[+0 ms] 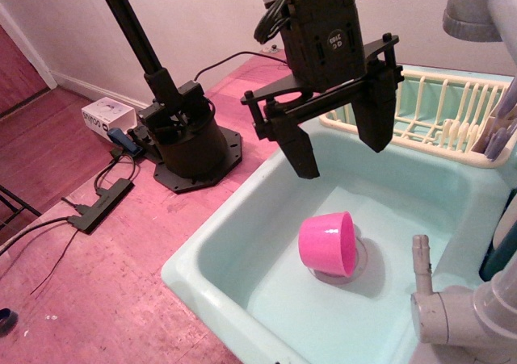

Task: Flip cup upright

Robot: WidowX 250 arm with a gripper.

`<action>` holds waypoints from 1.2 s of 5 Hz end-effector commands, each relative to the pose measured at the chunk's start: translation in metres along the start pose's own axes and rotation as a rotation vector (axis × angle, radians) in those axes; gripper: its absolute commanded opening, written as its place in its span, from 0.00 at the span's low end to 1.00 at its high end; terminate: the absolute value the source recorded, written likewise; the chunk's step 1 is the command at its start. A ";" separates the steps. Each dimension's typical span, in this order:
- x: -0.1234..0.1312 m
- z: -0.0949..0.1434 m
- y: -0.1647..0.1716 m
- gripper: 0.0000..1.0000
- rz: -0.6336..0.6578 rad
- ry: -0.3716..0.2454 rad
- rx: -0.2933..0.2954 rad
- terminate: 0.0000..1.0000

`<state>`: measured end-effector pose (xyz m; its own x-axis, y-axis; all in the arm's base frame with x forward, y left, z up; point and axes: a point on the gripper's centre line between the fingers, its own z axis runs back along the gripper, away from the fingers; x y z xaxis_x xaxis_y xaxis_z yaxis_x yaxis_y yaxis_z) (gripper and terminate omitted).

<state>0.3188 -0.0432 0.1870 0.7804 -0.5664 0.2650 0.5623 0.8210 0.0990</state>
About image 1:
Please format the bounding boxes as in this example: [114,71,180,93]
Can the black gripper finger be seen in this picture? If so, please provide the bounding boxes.
[354,65,404,153]
[275,116,320,178]

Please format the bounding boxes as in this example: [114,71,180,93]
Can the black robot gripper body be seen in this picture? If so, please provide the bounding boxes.
[243,0,398,125]

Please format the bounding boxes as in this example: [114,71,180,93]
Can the pink plastic cup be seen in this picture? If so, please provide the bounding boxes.
[298,211,356,277]

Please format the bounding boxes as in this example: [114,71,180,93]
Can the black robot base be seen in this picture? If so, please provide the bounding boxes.
[105,0,242,194]

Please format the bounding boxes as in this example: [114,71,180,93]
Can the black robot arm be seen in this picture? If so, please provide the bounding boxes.
[242,0,404,179]

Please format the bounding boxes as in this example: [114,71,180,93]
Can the purple utensils in rack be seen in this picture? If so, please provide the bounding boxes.
[484,77,516,161]

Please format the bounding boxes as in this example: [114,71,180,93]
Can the clear sink drain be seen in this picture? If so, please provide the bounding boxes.
[309,238,368,286]

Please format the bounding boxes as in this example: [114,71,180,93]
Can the teal plastic sink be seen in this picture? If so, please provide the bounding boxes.
[160,64,517,364]

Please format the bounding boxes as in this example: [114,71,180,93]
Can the blue clamp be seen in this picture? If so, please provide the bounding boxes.
[107,128,143,157]

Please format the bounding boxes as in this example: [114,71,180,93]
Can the white Oculus box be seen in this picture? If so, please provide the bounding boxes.
[82,97,137,140]

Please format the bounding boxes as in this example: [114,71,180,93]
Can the black USB hub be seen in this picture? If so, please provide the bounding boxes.
[61,178,134,234]

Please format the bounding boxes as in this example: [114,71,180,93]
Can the white plastic faucet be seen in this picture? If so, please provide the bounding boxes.
[410,235,516,363]

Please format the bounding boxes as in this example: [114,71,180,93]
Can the black metal stand leg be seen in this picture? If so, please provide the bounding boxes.
[0,186,42,229]

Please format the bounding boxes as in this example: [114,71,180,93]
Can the black tape roll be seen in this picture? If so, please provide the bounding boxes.
[0,308,19,337]

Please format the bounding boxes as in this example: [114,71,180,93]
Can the black power cable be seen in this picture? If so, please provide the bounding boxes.
[194,50,290,83]

